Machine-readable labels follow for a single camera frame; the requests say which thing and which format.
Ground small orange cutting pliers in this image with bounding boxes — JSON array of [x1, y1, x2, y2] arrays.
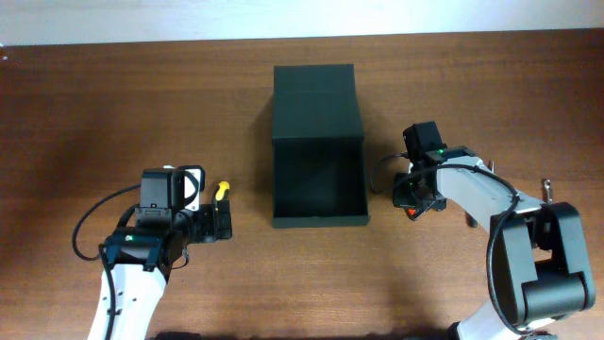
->
[[406, 209, 417, 221]]

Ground yellow black stubby screwdriver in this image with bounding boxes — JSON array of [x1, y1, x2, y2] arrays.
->
[[213, 180, 230, 202]]

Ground silver combination wrench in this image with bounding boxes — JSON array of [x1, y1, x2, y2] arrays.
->
[[542, 178, 553, 204]]

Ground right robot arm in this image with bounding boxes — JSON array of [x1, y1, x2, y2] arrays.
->
[[393, 156, 596, 339]]

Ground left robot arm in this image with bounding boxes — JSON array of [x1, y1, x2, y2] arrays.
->
[[88, 199, 232, 340]]

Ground black open cardboard box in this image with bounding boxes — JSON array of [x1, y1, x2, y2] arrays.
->
[[272, 64, 370, 229]]

